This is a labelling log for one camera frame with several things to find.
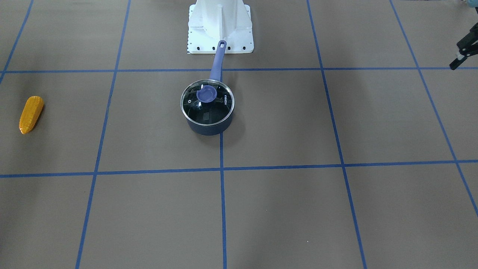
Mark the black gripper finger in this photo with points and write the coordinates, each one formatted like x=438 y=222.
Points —
x=457 y=62

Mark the white camera mast base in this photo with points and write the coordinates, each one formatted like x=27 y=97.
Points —
x=213 y=20

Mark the yellow corn cob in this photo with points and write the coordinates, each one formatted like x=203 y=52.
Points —
x=30 y=114

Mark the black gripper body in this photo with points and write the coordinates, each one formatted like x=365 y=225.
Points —
x=464 y=49

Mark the glass pot lid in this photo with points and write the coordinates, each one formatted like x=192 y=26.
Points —
x=207 y=102

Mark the dark blue saucepan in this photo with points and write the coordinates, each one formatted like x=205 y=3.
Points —
x=215 y=74

